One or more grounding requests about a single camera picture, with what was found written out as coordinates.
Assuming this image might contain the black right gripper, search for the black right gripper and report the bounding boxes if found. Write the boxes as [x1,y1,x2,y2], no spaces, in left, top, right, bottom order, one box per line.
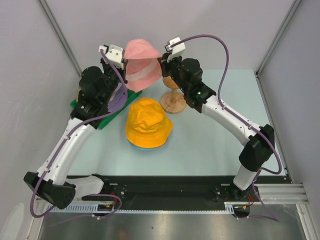
[158,51,189,94]

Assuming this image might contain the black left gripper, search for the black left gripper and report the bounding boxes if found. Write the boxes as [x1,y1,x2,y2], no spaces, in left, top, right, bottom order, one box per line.
[99,57,128,105]

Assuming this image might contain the lavender purple hat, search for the lavender purple hat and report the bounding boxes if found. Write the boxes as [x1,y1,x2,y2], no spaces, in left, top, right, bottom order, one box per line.
[107,83,128,113]

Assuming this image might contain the pink hat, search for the pink hat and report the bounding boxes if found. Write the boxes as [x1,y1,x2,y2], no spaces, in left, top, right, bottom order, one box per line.
[124,39,162,92]

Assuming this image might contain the orange hat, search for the orange hat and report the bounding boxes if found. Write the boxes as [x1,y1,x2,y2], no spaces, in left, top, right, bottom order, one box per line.
[125,97,173,149]

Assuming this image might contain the light blue bucket hat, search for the light blue bucket hat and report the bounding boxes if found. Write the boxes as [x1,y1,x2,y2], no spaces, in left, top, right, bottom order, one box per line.
[129,142,162,151]

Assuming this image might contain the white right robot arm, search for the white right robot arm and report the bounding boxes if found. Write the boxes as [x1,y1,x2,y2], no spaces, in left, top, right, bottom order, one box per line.
[160,53,275,201]

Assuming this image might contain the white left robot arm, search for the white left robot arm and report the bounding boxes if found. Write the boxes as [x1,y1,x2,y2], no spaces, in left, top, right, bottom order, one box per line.
[23,59,128,209]

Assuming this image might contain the tan brimmed hat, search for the tan brimmed hat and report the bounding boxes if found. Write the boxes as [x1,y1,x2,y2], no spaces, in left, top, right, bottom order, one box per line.
[75,88,83,102]

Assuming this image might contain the wooden hat stand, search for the wooden hat stand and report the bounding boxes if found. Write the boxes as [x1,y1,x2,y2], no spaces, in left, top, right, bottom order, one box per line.
[160,76,187,114]

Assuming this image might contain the green plastic tray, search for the green plastic tray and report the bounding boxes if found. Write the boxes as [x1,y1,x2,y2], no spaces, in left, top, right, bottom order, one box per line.
[68,89,142,130]

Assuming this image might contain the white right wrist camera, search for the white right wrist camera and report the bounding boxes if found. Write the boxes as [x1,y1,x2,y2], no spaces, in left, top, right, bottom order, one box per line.
[164,37,186,62]

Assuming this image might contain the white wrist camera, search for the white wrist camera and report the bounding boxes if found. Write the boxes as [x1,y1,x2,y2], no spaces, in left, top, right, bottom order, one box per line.
[98,44,125,70]
[164,37,186,62]

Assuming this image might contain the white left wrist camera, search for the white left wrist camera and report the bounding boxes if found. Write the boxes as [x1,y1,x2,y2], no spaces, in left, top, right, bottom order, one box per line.
[98,44,125,70]

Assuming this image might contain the aluminium frame post right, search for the aluminium frame post right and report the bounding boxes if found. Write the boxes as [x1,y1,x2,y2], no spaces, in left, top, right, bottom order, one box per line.
[256,0,305,76]

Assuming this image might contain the aluminium frame post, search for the aluminium frame post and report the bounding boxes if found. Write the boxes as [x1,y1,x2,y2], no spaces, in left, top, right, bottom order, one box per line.
[256,0,305,76]
[37,0,82,77]

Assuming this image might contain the aluminium frame post left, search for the aluminium frame post left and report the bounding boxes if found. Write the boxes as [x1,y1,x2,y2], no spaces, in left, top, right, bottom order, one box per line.
[37,0,82,77]

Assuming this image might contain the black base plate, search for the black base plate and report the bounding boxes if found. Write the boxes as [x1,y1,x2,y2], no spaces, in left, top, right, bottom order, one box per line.
[67,174,292,211]

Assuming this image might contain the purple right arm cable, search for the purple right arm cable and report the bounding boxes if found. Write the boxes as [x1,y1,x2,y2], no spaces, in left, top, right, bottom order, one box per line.
[166,34,282,222]

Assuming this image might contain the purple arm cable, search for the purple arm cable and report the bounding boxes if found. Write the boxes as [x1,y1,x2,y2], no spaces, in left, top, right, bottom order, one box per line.
[29,48,123,221]
[166,34,282,222]

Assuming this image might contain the white slotted cable duct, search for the white slotted cable duct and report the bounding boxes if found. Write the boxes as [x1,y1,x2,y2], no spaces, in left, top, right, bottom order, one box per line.
[46,201,251,215]

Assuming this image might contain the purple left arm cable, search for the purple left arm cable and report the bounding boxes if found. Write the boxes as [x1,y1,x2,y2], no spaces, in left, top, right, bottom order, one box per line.
[29,48,123,221]

